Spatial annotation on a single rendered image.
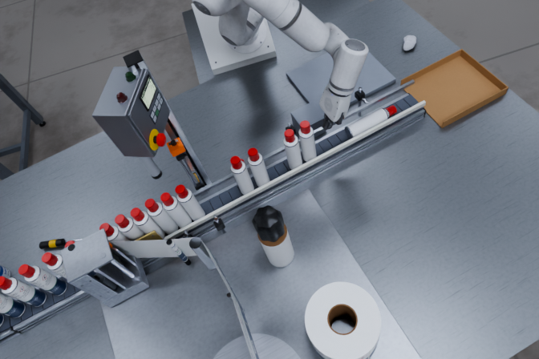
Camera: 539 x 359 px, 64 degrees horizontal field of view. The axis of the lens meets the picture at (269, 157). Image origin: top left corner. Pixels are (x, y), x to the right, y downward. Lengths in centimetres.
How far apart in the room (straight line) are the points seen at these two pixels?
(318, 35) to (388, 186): 64
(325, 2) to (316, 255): 133
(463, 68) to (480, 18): 158
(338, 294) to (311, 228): 31
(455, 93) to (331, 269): 89
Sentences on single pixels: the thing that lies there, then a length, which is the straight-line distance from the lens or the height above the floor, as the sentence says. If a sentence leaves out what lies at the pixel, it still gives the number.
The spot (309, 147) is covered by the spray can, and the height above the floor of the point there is 98.
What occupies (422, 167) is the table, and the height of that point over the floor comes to 83.
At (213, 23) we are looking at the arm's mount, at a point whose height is 100.
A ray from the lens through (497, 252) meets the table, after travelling 157.
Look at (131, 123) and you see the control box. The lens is 114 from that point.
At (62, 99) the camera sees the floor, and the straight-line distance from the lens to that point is 368.
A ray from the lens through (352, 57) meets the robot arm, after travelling 130.
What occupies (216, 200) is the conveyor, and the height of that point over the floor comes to 88.
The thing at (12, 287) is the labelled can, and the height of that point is 105.
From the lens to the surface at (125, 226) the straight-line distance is 146.
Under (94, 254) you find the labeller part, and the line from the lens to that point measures 136.
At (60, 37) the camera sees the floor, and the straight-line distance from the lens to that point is 427.
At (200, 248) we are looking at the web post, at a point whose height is 106.
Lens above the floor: 223
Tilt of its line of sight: 56 degrees down
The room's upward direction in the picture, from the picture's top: 16 degrees counter-clockwise
